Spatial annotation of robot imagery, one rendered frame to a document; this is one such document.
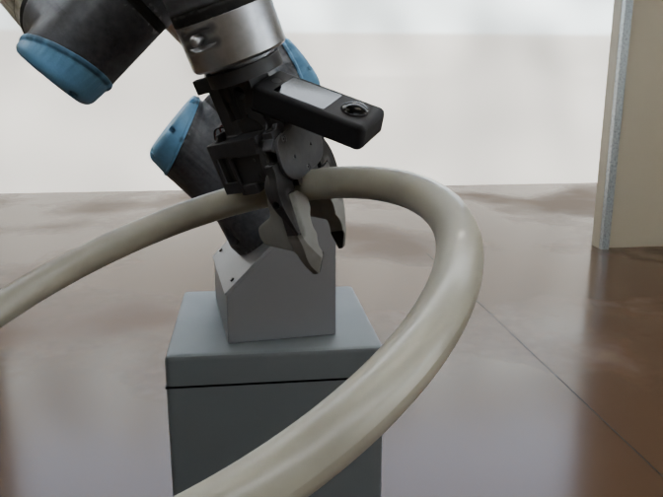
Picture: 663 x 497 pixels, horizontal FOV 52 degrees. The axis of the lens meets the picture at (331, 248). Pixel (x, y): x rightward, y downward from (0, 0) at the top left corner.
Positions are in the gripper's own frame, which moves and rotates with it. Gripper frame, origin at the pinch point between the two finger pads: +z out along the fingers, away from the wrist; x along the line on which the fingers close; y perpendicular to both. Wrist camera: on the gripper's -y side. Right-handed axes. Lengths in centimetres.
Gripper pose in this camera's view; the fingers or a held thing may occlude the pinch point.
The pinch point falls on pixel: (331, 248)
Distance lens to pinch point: 69.2
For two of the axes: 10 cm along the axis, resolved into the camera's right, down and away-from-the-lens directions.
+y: -8.2, 0.5, 5.7
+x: -4.7, 5.1, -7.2
